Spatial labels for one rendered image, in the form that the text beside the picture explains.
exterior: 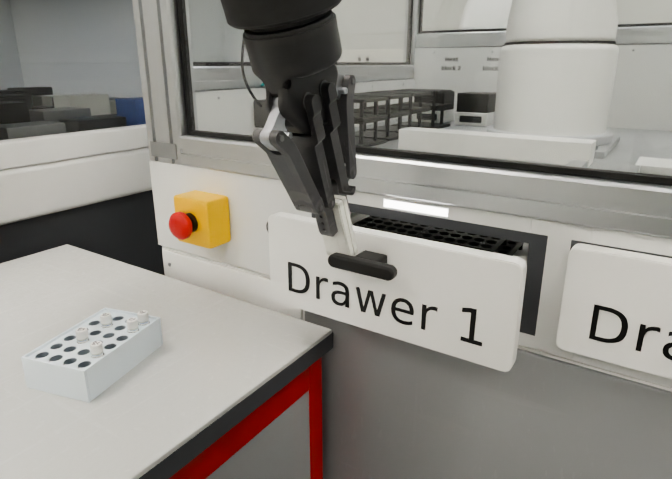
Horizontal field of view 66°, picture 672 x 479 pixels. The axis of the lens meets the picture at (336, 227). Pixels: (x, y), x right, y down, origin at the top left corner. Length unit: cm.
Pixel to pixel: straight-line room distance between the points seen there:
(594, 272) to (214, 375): 41
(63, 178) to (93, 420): 70
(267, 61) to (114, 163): 88
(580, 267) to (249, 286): 47
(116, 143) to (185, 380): 75
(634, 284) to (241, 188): 50
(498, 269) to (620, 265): 12
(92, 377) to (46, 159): 65
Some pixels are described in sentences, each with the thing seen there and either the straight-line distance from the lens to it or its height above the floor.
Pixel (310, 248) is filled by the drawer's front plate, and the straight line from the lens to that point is 58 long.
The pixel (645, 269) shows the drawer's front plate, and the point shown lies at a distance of 54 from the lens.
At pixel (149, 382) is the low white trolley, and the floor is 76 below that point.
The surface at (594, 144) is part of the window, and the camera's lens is 55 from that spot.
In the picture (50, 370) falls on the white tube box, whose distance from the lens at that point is 63.
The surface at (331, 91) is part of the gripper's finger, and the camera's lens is 45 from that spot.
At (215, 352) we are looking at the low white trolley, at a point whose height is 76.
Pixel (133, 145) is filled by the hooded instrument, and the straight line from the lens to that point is 129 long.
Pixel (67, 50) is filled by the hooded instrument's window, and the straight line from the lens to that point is 123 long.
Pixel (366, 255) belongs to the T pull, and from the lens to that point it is 52.
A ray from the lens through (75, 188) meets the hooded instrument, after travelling 122.
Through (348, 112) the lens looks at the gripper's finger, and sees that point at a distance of 49.
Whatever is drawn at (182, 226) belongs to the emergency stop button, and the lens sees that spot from 75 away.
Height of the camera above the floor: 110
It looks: 18 degrees down
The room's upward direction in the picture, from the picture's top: straight up
